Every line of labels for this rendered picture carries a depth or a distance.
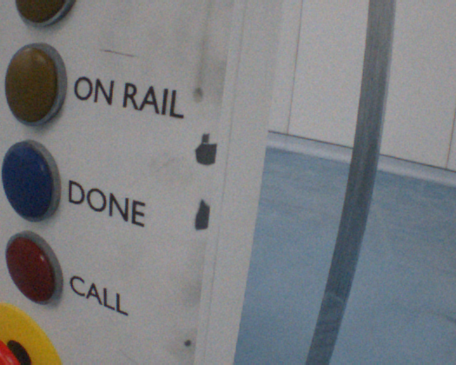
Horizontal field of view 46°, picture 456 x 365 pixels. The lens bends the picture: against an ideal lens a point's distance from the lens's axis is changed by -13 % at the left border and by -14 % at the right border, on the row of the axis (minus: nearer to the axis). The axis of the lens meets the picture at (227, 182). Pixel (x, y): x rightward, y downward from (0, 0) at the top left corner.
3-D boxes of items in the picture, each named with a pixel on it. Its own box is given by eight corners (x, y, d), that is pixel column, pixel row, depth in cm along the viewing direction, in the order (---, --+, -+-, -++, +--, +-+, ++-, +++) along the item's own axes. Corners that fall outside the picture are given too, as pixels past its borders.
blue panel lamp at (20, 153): (46, 231, 20) (46, 155, 19) (-3, 210, 21) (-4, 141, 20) (59, 224, 20) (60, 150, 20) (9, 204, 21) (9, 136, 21)
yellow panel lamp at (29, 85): (47, 130, 19) (54, 49, 18) (-3, 119, 20) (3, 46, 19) (61, 126, 19) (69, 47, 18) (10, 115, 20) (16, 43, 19)
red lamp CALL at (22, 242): (51, 315, 21) (47, 253, 20) (4, 290, 22) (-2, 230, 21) (62, 308, 22) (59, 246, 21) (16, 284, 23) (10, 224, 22)
